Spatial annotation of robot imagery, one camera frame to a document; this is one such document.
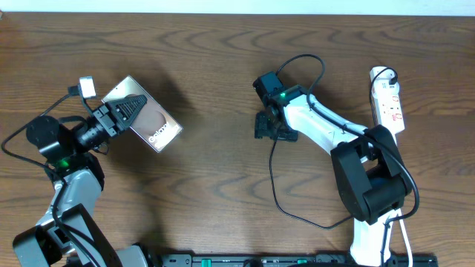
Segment Galaxy smartphone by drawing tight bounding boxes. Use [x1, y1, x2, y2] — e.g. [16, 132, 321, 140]
[102, 76, 183, 153]

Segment black charging cable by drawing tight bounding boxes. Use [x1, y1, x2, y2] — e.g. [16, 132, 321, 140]
[268, 66, 399, 231]

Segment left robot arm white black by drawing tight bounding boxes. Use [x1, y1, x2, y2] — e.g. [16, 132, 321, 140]
[13, 95, 157, 266]

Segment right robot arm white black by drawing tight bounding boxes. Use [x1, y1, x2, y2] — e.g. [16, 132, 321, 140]
[252, 72, 419, 266]

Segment white power strip, red switches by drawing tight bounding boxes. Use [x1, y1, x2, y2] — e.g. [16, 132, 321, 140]
[370, 66, 405, 138]

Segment white power strip cord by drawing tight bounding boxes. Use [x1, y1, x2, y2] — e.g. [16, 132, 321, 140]
[389, 133, 414, 267]

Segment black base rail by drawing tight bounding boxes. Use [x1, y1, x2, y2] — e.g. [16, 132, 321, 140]
[159, 253, 439, 267]

